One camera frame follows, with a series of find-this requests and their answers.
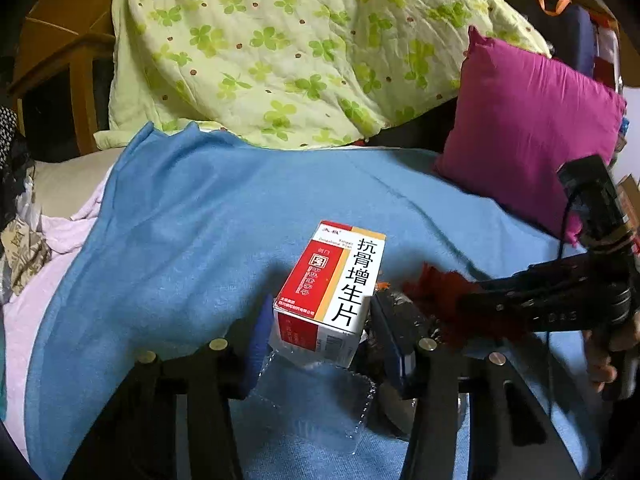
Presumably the red plastic bag ball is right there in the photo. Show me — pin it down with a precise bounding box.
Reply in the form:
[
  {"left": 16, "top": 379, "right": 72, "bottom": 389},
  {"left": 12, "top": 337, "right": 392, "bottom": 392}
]
[{"left": 401, "top": 263, "right": 480, "bottom": 350}]

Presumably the red white medicine box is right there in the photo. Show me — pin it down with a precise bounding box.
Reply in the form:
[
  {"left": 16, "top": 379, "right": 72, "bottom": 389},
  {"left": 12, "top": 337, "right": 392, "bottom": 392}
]
[{"left": 270, "top": 221, "right": 386, "bottom": 368}]

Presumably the clear plastic clamshell container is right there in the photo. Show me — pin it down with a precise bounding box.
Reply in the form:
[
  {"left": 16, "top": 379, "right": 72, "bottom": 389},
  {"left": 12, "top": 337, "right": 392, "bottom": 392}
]
[{"left": 246, "top": 352, "right": 376, "bottom": 455}]

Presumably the person's right hand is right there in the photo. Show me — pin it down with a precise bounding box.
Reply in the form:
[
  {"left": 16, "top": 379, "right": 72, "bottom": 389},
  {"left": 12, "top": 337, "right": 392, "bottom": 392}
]
[{"left": 582, "top": 312, "right": 639, "bottom": 393}]

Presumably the blue blanket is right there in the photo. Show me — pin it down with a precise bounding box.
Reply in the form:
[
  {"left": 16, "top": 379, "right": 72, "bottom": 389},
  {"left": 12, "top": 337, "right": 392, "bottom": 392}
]
[{"left": 24, "top": 126, "right": 559, "bottom": 479}]

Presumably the magenta pillow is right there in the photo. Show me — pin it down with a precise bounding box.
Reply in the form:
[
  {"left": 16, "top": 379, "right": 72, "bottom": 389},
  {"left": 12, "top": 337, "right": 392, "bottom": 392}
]
[{"left": 435, "top": 27, "right": 626, "bottom": 243}]

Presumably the pink bed sheet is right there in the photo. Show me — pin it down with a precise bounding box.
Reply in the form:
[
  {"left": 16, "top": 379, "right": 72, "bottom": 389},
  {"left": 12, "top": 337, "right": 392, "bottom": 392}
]
[{"left": 3, "top": 170, "right": 111, "bottom": 457}]

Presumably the beige patterned cloth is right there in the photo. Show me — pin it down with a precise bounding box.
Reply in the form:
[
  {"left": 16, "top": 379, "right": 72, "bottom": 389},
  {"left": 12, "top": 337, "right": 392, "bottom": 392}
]
[{"left": 1, "top": 217, "right": 51, "bottom": 304}]

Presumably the navy blue bag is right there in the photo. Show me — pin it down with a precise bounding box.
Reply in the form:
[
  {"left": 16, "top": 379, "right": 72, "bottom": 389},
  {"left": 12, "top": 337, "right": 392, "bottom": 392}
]
[{"left": 506, "top": 0, "right": 597, "bottom": 77}]

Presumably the green clover pattern quilt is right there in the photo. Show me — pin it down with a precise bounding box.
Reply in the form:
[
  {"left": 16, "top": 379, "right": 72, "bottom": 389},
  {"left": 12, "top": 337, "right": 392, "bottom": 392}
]
[{"left": 96, "top": 0, "right": 548, "bottom": 150}]

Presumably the black white knit garment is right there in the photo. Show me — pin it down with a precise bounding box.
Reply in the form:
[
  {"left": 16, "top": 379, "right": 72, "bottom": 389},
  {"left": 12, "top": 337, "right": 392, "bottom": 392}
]
[{"left": 0, "top": 106, "right": 34, "bottom": 231}]

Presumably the orange wooden cabinet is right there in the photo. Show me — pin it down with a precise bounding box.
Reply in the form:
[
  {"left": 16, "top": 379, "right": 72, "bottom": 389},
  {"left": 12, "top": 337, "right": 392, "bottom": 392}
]
[{"left": 9, "top": 0, "right": 115, "bottom": 162}]

